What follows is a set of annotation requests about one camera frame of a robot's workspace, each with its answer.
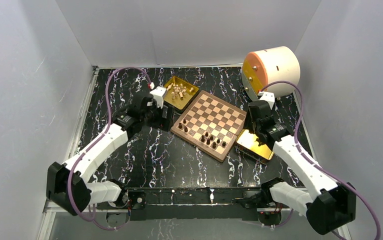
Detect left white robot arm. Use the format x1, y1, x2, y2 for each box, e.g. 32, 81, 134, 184
46, 87, 174, 216

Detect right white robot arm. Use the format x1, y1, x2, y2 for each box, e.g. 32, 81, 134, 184
244, 100, 356, 235

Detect gold tray dark pieces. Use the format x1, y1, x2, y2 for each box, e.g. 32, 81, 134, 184
235, 129, 274, 165

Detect gold tray light pieces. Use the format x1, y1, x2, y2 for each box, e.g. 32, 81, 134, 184
164, 76, 200, 113

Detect pile of light pieces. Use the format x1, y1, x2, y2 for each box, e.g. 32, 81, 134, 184
165, 82, 199, 101

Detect wooden chess board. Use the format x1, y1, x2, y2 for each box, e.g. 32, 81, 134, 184
170, 90, 247, 163

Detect white round drawer cabinet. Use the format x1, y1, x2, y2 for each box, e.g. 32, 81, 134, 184
241, 46, 301, 101

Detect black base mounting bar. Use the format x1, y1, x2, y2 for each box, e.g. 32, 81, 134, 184
95, 187, 295, 222

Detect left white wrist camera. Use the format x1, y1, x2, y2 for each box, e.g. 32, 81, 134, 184
150, 86, 168, 109

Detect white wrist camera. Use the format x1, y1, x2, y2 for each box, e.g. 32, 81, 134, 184
150, 86, 168, 109
258, 91, 276, 110

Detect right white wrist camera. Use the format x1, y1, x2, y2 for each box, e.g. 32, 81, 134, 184
258, 91, 276, 110

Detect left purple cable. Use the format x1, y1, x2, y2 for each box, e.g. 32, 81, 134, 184
66, 67, 156, 231

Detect purple cable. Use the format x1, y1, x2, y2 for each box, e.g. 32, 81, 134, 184
259, 80, 382, 240
66, 67, 156, 231

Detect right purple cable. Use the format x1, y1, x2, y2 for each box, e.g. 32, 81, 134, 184
259, 80, 382, 240

